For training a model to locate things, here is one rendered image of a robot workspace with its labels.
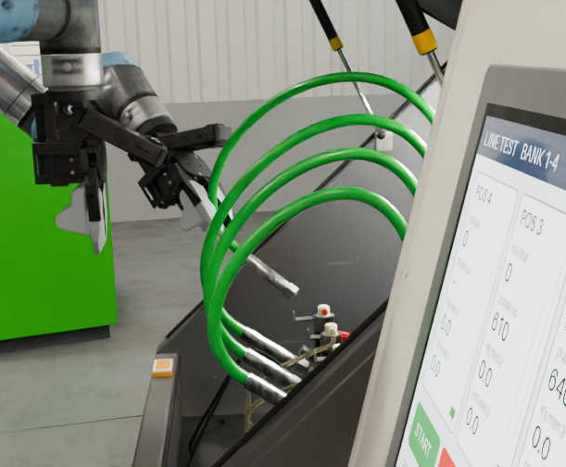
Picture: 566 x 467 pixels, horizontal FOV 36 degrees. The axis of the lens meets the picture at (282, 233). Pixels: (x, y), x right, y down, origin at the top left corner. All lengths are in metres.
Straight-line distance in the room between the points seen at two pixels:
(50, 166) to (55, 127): 0.05
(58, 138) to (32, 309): 3.39
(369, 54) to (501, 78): 7.38
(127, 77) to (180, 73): 6.21
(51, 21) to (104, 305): 3.56
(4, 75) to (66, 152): 0.21
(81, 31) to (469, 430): 0.73
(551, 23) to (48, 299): 4.05
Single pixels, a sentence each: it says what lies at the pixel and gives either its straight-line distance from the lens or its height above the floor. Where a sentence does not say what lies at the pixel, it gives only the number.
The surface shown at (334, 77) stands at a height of 1.42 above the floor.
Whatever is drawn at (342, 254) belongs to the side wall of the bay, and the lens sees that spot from 1.49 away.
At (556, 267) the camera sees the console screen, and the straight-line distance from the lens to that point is 0.47.
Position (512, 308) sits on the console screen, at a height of 1.31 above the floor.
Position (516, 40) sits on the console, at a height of 1.46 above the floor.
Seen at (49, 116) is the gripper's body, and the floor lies 1.38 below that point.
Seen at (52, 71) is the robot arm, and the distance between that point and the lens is 1.11.
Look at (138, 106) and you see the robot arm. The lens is 1.36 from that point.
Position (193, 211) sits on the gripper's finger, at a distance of 1.28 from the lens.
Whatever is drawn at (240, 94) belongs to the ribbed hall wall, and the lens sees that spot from 7.69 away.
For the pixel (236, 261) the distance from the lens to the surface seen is 0.90.
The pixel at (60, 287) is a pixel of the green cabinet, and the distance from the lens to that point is 4.49.
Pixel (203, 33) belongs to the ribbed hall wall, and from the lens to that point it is 7.63.
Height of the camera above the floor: 1.46
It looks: 12 degrees down
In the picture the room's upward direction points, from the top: 2 degrees counter-clockwise
